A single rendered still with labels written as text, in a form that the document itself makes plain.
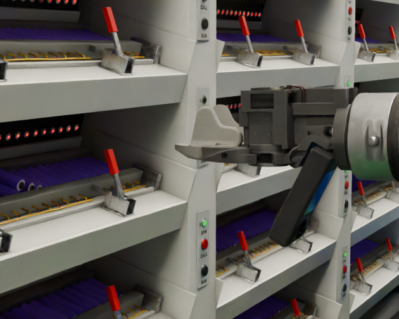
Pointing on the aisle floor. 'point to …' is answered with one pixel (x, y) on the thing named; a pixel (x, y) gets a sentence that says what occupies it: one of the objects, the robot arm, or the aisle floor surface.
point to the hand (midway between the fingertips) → (186, 152)
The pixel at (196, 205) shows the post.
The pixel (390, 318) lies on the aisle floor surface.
